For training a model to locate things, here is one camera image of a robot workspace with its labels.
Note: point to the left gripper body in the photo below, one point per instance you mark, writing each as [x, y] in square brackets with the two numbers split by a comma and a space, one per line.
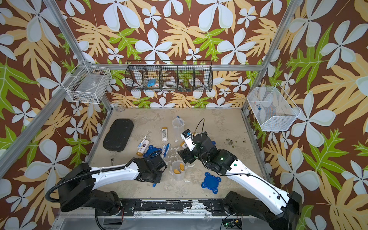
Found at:
[155, 178]

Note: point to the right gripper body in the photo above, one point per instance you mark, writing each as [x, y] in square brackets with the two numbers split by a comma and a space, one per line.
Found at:
[191, 155]

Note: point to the clear plastic cup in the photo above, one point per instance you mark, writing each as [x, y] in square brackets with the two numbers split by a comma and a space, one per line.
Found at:
[175, 165]
[178, 128]

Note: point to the blue lid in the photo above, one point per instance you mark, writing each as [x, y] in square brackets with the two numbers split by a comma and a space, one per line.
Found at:
[152, 152]
[211, 182]

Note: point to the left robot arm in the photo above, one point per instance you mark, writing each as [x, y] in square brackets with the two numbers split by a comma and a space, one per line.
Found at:
[81, 187]

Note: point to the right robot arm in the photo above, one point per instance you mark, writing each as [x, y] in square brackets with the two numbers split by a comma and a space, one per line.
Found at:
[280, 209]

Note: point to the white bottle purple label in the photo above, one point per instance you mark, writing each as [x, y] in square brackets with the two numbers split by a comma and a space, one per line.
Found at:
[143, 147]

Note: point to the toothpaste tube left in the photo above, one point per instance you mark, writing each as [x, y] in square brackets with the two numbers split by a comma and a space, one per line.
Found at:
[141, 141]

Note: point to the white bottle upright back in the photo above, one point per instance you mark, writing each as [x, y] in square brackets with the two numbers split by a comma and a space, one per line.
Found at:
[164, 133]

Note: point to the black rubber mat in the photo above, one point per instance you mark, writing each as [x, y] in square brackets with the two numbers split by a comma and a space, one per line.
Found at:
[117, 137]

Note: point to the glass jar corner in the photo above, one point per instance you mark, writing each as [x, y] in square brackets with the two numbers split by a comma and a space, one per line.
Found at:
[119, 106]

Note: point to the white mesh basket right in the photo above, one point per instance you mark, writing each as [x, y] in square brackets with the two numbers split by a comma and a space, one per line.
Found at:
[273, 108]

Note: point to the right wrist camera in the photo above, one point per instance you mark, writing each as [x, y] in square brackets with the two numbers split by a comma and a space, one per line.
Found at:
[188, 138]

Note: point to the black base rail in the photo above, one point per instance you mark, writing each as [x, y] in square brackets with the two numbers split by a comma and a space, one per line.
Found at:
[214, 207]

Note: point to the black wire basket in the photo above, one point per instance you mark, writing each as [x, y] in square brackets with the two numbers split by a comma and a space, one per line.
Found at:
[171, 76]

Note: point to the white wire basket left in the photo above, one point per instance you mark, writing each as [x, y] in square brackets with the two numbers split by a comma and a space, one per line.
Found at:
[87, 83]

